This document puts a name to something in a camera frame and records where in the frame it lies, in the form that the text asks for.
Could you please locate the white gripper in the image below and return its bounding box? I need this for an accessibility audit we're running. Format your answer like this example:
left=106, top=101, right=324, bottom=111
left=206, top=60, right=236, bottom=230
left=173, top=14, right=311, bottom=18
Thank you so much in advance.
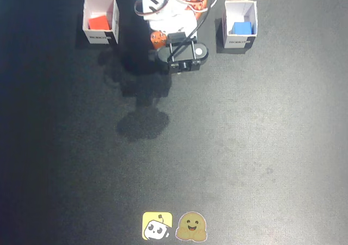
left=148, top=10, right=198, bottom=50

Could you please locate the red cube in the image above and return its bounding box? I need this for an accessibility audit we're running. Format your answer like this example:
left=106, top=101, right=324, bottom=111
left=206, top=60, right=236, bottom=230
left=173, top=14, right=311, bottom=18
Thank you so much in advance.
left=88, top=15, right=111, bottom=30

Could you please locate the blue cube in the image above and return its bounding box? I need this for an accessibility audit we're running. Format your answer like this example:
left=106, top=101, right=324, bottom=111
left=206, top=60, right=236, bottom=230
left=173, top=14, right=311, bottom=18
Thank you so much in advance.
left=233, top=21, right=253, bottom=35

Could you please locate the white cardboard box black label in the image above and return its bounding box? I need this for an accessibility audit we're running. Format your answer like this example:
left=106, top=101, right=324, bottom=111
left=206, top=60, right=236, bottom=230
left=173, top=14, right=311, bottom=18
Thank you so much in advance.
left=222, top=0, right=258, bottom=50
left=82, top=0, right=120, bottom=45

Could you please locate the yellow robot sticker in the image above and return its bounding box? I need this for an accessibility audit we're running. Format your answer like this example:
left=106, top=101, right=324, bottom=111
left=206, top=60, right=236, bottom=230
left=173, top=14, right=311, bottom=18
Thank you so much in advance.
left=141, top=211, right=173, bottom=241

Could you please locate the smiling hugging face sticker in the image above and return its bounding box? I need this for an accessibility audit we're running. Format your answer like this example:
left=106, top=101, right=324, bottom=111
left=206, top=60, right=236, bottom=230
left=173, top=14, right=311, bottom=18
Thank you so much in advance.
left=175, top=211, right=208, bottom=242

